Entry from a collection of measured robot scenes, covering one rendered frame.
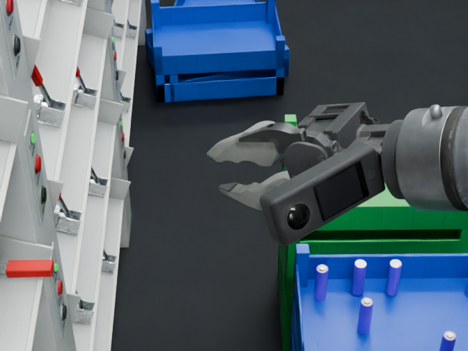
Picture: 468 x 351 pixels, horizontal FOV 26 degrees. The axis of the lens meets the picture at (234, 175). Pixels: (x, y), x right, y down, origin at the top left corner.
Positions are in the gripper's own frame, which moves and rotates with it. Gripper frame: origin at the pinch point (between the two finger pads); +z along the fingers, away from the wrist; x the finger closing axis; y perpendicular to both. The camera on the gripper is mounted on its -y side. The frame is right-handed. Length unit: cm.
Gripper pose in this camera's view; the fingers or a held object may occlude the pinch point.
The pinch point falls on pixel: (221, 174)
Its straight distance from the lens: 100.2
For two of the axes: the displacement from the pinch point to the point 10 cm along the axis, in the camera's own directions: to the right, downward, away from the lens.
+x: -3.1, -8.6, -4.0
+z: -8.0, 0.1, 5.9
